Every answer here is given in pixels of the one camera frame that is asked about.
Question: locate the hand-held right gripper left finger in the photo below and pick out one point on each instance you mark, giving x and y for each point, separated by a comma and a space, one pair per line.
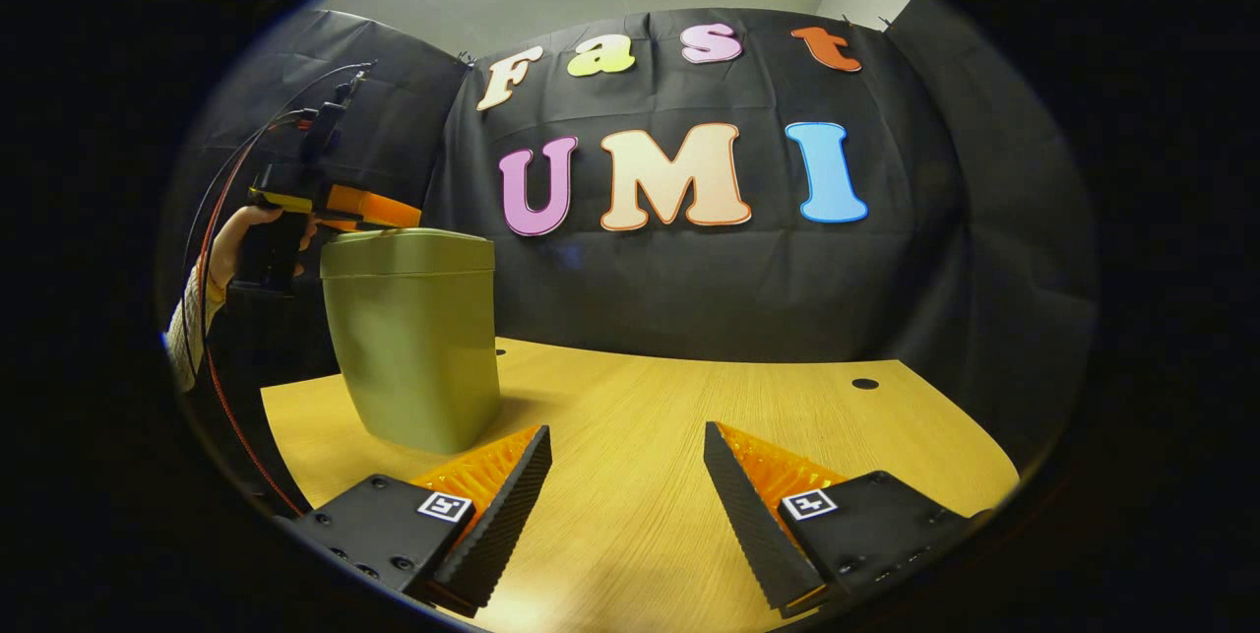
502, 525

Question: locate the black backdrop cloth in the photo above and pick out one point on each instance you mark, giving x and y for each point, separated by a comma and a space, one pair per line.
689, 288

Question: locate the wooden desktop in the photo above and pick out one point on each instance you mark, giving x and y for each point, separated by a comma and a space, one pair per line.
640, 436

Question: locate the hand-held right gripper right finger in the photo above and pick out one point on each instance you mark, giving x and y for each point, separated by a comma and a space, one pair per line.
748, 525

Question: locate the green desktop garbage bin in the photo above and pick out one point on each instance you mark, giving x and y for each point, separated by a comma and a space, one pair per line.
413, 348

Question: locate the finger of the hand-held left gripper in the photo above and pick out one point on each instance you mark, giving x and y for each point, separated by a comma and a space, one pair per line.
369, 208
337, 225

